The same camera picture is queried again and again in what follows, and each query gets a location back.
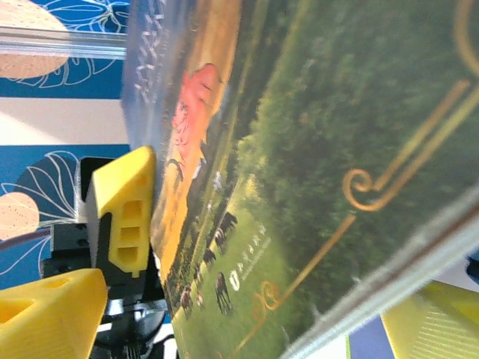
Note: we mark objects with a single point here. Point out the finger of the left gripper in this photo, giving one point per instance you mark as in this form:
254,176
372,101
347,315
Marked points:
129,187

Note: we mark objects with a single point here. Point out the Animal Farm book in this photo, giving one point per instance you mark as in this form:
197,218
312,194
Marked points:
318,149

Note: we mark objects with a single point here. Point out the aluminium corner post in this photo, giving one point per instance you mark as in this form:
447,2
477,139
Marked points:
56,41

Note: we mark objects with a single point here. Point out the purple cover notebook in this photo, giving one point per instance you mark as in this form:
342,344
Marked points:
368,336

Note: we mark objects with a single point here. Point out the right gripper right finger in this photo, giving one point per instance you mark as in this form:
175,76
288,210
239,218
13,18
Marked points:
441,329

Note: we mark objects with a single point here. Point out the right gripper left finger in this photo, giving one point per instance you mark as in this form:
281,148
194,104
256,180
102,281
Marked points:
45,321

